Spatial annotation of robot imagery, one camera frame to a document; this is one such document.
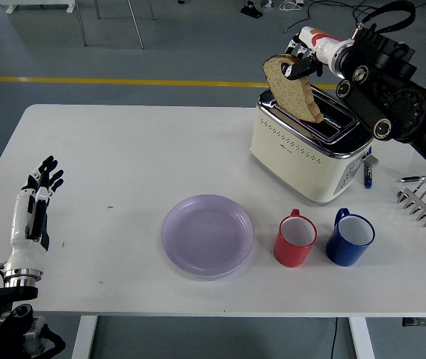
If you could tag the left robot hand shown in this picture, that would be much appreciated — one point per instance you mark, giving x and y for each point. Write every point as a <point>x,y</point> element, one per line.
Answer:
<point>20,228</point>

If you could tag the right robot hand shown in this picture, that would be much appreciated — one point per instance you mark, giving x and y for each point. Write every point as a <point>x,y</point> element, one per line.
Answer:
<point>317,41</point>

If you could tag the brown bread slice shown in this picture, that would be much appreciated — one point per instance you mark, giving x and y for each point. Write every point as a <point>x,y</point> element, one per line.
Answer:
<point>291,93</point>

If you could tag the purple plastic plate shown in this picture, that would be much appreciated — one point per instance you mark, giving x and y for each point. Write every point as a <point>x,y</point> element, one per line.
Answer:
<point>207,237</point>

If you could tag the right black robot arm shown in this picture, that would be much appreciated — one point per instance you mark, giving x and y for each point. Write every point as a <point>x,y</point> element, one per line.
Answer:
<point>392,93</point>

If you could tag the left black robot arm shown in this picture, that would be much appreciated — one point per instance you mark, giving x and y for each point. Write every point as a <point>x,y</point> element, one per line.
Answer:
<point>0,310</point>

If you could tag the black floor device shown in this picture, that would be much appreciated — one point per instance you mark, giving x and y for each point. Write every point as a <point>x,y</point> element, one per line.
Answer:
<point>250,9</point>

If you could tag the white table leg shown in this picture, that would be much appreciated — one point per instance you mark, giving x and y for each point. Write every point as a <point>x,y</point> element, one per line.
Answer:
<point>84,336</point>
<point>362,338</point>

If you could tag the cream chrome toaster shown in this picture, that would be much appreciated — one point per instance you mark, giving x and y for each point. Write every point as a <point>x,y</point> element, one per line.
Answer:
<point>291,164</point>

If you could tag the blue marker pen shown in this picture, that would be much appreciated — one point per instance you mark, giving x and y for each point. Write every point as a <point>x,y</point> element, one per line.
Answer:
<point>367,179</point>

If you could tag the black ballpoint pen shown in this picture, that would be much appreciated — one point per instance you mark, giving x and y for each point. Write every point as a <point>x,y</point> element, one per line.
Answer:
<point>418,178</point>

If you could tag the metal toast rack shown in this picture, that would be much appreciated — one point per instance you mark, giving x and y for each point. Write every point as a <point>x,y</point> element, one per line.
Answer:
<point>424,202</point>

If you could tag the red mug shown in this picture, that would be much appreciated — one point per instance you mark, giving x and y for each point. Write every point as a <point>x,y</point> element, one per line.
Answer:
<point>291,252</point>

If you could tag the blue mug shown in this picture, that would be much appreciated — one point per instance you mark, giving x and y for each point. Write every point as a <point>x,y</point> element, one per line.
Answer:
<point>344,252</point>

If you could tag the white furniture base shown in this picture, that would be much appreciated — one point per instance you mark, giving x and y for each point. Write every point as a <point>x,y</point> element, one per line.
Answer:
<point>37,3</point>

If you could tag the metal chair frame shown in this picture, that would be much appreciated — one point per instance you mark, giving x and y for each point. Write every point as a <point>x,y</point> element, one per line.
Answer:
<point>135,26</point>

